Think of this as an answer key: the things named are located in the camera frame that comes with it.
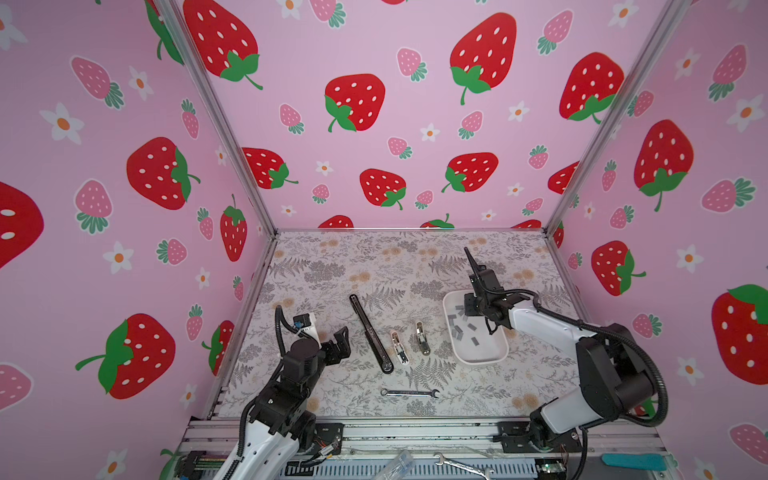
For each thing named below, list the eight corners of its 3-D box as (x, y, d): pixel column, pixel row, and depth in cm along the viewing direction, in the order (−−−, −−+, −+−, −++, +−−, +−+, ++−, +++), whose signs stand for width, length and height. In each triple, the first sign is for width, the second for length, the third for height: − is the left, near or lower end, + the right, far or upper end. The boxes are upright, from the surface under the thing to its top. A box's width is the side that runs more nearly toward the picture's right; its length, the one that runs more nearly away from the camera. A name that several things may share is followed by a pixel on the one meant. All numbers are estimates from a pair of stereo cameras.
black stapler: (382, 376, 86) (382, 373, 84) (346, 302, 103) (345, 297, 100) (394, 370, 87) (394, 367, 85) (356, 297, 104) (355, 293, 101)
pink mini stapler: (400, 366, 88) (400, 359, 84) (390, 339, 93) (389, 332, 89) (408, 363, 89) (409, 356, 84) (397, 336, 94) (397, 329, 90)
